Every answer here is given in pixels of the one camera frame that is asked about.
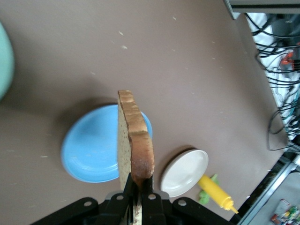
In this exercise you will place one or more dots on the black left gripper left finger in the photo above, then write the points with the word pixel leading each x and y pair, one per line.
pixel 112 211

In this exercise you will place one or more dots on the blue round plate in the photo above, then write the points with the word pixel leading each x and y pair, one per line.
pixel 91 145

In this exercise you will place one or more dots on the yellow mustard squeeze bottle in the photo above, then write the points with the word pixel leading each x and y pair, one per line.
pixel 214 189

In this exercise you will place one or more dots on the black device box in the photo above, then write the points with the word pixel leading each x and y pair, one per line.
pixel 283 24

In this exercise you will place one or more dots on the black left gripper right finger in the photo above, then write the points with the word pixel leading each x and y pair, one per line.
pixel 154 211

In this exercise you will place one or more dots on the green lettuce leaf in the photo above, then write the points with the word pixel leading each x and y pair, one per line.
pixel 205 197

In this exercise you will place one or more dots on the aluminium table post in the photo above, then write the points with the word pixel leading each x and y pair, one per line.
pixel 257 7

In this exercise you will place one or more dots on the mint green round plate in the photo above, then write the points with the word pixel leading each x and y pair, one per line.
pixel 4 63

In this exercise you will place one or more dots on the colourful small boxes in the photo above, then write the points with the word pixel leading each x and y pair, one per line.
pixel 284 211

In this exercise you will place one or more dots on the white crumpled sheet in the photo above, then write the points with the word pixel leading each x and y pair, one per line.
pixel 279 93

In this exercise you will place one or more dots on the brown toast slice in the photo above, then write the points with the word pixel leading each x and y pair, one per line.
pixel 138 140

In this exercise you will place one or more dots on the orange black connector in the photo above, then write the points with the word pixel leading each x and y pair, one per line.
pixel 287 61

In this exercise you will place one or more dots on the beige round plate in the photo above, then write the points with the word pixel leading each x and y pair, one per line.
pixel 185 172

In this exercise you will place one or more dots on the aluminium side frame rail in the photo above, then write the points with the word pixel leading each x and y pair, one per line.
pixel 269 194

